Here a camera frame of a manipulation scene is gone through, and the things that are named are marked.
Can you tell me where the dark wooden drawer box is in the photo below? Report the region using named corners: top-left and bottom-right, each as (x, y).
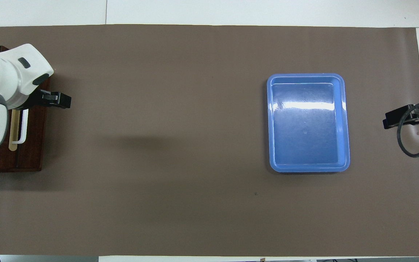
top-left (0, 45), bottom-right (51, 173)

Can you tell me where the light wooden strip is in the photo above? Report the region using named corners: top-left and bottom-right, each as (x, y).
top-left (9, 109), bottom-right (21, 151)

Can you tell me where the blue plastic tray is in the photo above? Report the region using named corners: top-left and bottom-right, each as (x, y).
top-left (267, 73), bottom-right (351, 173)

